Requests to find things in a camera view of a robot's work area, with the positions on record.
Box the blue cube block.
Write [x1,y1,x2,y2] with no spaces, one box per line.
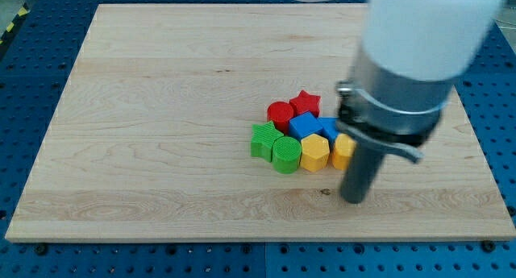
[288,112,323,141]

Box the blue block behind tool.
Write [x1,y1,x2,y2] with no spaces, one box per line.
[318,117,340,147]

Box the light wooden board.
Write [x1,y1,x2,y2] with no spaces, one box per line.
[6,4,515,243]

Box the red star block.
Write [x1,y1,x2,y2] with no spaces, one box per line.
[289,90,321,118]

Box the yellow hexagon block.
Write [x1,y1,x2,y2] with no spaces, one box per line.
[300,134,330,172]

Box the green star block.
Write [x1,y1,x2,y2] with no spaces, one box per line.
[250,121,284,163]

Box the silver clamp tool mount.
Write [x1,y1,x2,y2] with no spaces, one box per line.
[336,48,456,163]

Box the green cylinder block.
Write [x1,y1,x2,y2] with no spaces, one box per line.
[272,136,302,174]

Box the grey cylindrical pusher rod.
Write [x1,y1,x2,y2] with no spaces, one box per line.
[339,143,385,204]

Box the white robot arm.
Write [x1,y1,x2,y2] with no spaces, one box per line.
[295,0,505,204]

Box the red cylinder block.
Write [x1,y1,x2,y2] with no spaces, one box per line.
[267,102,294,135]

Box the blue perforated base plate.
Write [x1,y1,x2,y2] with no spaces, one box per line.
[1,0,515,277]

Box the yellow block right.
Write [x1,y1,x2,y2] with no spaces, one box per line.
[331,134,356,170]

